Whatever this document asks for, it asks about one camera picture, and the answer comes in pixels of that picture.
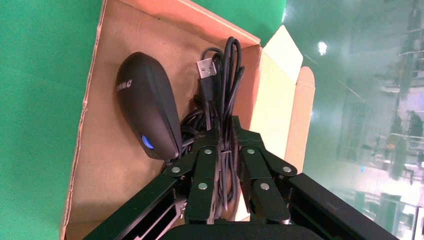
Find black computer mouse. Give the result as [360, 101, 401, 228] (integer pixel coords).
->
[114, 51, 184, 161]

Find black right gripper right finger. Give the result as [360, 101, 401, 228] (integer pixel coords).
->
[231, 115, 398, 240]

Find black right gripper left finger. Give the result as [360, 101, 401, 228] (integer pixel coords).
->
[82, 127, 222, 240]

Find brown cardboard box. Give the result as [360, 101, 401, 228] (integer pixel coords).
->
[59, 0, 316, 240]

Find black USB cable bundle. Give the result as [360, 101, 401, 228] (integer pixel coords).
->
[180, 36, 246, 222]

